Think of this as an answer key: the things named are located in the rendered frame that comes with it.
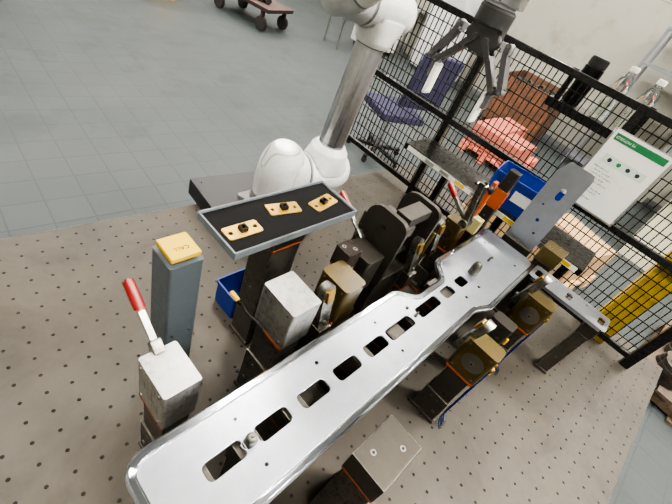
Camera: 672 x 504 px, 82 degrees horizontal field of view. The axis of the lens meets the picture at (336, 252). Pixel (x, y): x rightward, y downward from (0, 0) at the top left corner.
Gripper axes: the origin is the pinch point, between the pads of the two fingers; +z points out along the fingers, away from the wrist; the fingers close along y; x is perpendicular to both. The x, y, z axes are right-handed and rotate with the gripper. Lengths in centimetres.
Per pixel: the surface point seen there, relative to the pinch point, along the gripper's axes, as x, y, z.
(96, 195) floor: -19, -167, 146
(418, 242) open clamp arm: 1.7, 11.2, 36.2
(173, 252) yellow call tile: -62, -7, 30
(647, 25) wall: 653, -83, -42
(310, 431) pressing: -54, 31, 46
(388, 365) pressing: -29, 30, 46
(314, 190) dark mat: -20.5, -12.8, 30.1
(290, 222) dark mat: -35.0, -5.1, 30.1
